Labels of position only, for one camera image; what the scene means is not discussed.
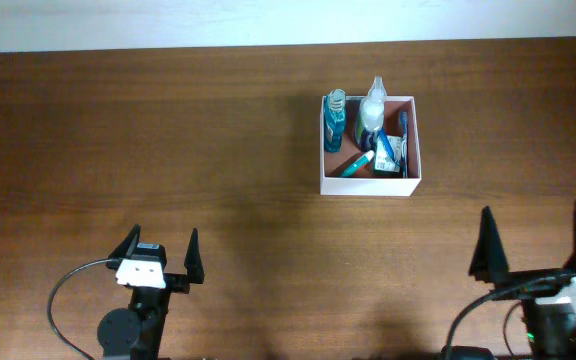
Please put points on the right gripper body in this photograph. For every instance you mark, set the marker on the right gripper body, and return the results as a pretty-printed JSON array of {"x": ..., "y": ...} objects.
[{"x": 507, "y": 280}]

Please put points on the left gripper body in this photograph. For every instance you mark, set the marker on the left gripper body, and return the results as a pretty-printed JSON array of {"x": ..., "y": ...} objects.
[{"x": 178, "y": 286}]

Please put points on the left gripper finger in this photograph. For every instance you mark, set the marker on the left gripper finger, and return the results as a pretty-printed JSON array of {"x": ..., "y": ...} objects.
[
  {"x": 193, "y": 263},
  {"x": 126, "y": 247}
]

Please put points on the green white soap box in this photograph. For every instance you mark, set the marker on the green white soap box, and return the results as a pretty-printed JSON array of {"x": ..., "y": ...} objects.
[{"x": 383, "y": 165}]

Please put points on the teal toothpaste tube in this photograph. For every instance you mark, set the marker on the teal toothpaste tube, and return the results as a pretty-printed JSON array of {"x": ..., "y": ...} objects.
[{"x": 358, "y": 164}]

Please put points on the blue white toothbrush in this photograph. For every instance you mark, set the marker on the blue white toothbrush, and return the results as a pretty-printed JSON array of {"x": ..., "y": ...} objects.
[{"x": 403, "y": 122}]

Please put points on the clear foam pump bottle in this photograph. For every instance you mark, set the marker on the clear foam pump bottle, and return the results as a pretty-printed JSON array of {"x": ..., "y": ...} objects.
[{"x": 370, "y": 118}]

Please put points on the teal mouthwash bottle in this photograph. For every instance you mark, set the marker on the teal mouthwash bottle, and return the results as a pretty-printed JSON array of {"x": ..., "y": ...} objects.
[{"x": 334, "y": 120}]

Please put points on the blue disposable razor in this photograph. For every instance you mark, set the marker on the blue disposable razor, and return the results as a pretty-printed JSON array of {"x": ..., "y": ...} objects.
[{"x": 388, "y": 147}]

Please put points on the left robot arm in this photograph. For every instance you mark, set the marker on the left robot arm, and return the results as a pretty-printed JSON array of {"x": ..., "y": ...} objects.
[{"x": 136, "y": 331}]

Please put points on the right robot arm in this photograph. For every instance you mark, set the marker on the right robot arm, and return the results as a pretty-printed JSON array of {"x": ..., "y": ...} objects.
[{"x": 550, "y": 329}]

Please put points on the pink cardboard box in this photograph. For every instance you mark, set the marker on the pink cardboard box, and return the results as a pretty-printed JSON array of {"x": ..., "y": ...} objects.
[{"x": 364, "y": 182}]

